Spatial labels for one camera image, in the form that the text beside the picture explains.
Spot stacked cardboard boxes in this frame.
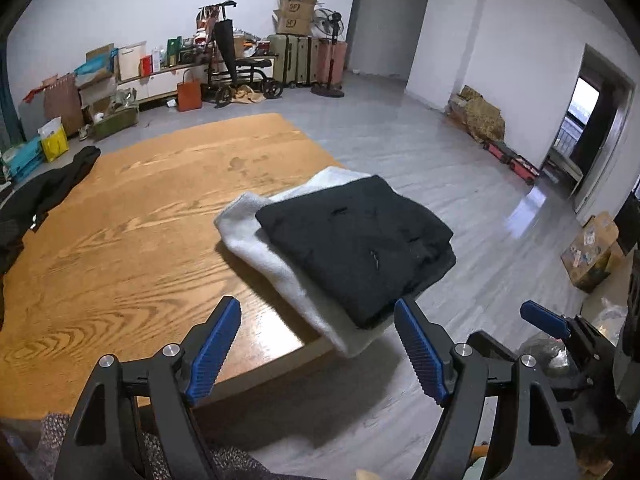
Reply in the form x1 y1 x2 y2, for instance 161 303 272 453
273 0 318 36

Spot cardboard box with stickers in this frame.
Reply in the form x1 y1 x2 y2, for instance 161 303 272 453
561 211 624 294

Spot brown ribbed suitcase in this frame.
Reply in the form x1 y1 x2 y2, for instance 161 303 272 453
44 73 85 136

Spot black standing fan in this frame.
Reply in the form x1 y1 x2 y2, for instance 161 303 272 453
311 8 345 99

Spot orange paper bag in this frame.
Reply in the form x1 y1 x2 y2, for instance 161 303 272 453
177 68 202 113

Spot white low cabinet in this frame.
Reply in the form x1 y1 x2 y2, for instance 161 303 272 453
117 64 207 103

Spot brown patterned bundle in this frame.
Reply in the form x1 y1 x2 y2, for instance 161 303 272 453
447 86 506 142

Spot black clothes pile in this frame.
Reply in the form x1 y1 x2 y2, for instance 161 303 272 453
0 145 101 324

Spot white folded cloth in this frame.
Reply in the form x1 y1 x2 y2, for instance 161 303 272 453
214 166 392 358

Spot black garment with white tag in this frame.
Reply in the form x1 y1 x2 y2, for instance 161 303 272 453
255 176 457 330

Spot olive green suitcase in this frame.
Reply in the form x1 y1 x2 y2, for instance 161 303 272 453
268 34 320 88

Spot red toolbox on floor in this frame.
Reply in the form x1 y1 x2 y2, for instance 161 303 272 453
483 140 540 185

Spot yellow shopping bag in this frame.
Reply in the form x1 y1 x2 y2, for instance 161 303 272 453
38 117 70 162

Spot olive green crate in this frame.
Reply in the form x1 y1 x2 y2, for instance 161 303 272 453
89 106 139 141

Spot pink suitcase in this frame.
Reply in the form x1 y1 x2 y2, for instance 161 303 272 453
317 39 347 86

